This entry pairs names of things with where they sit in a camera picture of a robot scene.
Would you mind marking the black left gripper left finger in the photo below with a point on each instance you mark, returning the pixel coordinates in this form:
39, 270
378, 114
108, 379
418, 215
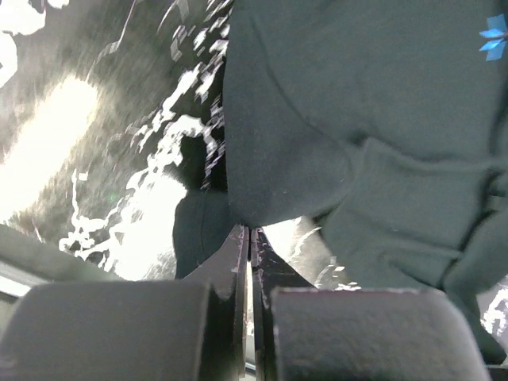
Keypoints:
78, 322

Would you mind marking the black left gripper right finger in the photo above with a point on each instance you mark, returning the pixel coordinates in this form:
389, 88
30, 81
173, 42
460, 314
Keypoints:
302, 333

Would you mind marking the black t shirt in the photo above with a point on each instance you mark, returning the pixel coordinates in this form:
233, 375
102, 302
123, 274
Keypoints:
385, 122

